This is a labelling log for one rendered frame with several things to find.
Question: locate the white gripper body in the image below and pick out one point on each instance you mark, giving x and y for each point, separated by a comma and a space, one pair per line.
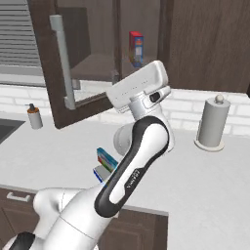
136, 84

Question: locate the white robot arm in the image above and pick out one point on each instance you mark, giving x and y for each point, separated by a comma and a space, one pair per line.
81, 218

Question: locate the red and blue food box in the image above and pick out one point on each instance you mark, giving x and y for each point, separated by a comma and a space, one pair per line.
136, 49

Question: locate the dark brown solid cabinet door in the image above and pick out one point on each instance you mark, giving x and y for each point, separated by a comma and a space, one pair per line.
208, 45

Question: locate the blue digital scale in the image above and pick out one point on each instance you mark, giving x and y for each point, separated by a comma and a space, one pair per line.
105, 161

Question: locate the dark brown glass cabinet door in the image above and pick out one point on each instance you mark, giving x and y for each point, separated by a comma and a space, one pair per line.
55, 107

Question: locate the dark brown base cabinet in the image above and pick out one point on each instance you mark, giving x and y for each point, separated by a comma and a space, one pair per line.
140, 231

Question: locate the grey paper towel holder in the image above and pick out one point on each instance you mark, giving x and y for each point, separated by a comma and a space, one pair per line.
212, 125

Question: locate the grey soap dispenser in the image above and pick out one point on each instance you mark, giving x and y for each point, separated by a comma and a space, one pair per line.
34, 117

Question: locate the grey window blinds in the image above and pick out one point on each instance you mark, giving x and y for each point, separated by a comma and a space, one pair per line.
16, 39

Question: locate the dark sink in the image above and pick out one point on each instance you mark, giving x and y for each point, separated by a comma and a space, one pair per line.
7, 128

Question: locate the dark brown drawer front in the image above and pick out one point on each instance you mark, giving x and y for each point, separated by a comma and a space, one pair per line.
13, 203

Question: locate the dark brown wall cabinet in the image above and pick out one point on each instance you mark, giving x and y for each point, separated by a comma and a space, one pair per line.
97, 65

